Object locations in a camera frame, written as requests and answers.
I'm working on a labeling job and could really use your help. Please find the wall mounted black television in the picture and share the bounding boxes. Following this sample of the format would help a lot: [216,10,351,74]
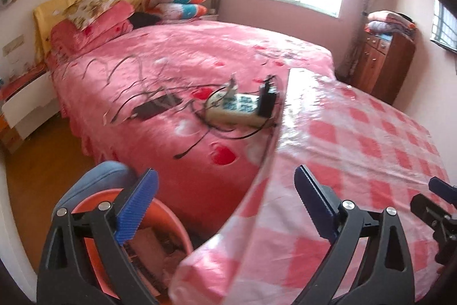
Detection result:
[430,0,456,53]

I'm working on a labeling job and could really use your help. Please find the red white checkered tablecloth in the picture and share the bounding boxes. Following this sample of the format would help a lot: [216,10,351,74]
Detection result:
[170,69,448,304]

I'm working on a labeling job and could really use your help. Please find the lower colourful striped pillow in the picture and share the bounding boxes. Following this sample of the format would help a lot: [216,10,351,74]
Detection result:
[147,3,208,21]

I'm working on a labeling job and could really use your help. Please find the trash inside bin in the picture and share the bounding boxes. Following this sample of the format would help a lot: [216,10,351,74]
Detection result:
[123,228,187,297]

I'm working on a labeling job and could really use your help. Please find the pink folded blanket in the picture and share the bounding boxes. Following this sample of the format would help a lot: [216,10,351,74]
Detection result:
[50,1,135,57]

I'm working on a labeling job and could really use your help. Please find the black smartphone on bed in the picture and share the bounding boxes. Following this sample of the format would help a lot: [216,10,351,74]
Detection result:
[131,94,183,120]

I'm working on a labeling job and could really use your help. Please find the blue padded stool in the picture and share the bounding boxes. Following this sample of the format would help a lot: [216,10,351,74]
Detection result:
[51,161,138,218]

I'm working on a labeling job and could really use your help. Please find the folded blankets on cabinet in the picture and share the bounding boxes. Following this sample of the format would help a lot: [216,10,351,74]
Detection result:
[365,10,417,39]

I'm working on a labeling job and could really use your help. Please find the orange plastic trash bin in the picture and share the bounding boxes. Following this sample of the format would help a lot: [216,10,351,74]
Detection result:
[72,188,194,299]

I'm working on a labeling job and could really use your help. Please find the pink bed with heart bedspread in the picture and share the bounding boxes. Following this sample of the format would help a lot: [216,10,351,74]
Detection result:
[47,21,335,236]

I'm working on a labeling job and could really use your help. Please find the yellow wooden headboard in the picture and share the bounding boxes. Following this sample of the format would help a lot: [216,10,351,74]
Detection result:
[33,0,142,63]

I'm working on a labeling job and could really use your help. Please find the tangled charging cables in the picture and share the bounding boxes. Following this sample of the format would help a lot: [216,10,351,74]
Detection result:
[81,54,283,161]

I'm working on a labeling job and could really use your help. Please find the white bedside table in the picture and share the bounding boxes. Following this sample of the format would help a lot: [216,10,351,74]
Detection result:
[1,63,60,153]

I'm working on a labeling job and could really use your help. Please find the black power adapter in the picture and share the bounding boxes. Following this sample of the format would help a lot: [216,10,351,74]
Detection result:
[256,76,277,118]

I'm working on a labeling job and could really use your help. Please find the brown wooden cabinet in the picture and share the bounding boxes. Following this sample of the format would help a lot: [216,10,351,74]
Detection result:
[350,32,416,105]

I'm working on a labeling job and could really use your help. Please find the white power strip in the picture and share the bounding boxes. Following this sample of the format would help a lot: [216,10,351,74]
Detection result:
[204,91,272,128]

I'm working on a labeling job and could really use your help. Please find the floral cushion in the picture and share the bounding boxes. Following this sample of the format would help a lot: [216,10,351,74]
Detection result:
[63,0,118,31]

